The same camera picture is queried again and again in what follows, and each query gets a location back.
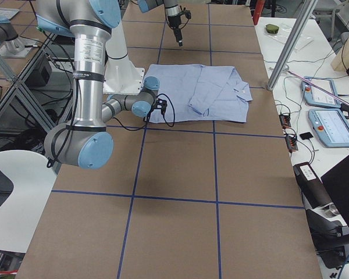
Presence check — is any lower blue teach pendant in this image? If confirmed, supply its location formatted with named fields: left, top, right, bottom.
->
left=308, top=109, right=349, bottom=148

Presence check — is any blue teach pendant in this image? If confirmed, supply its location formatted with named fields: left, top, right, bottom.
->
left=308, top=109, right=349, bottom=148
left=301, top=76, right=341, bottom=109

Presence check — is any green pouch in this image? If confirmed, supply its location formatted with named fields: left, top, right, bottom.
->
left=265, top=24, right=279, bottom=35

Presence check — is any red cylinder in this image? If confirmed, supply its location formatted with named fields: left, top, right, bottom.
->
left=252, top=0, right=265, bottom=26

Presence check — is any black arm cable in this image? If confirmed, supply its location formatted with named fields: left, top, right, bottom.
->
left=110, top=92, right=176, bottom=131

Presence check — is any black monitor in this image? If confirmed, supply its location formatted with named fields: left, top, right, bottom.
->
left=321, top=155, right=349, bottom=226

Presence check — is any brown paper table cover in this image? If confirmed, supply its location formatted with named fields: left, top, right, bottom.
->
left=17, top=5, right=321, bottom=278

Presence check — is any grey aluminium post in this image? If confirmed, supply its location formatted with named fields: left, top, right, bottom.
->
left=267, top=0, right=318, bottom=91

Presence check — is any brown cardboard roll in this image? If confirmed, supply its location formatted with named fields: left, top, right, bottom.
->
left=293, top=162, right=333, bottom=209

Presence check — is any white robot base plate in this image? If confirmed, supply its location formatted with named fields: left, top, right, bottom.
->
left=103, top=66, right=145, bottom=95

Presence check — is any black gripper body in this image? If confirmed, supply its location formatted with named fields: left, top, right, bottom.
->
left=167, top=13, right=181, bottom=31

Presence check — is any upper blue teach pendant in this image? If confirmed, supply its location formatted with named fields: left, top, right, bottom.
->
left=301, top=76, right=341, bottom=109

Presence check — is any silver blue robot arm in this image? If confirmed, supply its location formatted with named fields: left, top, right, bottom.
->
left=137, top=0, right=183, bottom=47
left=37, top=1, right=160, bottom=169

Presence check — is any white chair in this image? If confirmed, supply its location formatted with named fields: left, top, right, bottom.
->
left=0, top=150, right=56, bottom=253

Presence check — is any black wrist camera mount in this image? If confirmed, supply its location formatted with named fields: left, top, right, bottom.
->
left=153, top=98, right=168, bottom=115
left=180, top=8, right=191, bottom=20

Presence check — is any light blue striped shirt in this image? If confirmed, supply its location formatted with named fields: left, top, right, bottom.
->
left=147, top=64, right=252, bottom=123

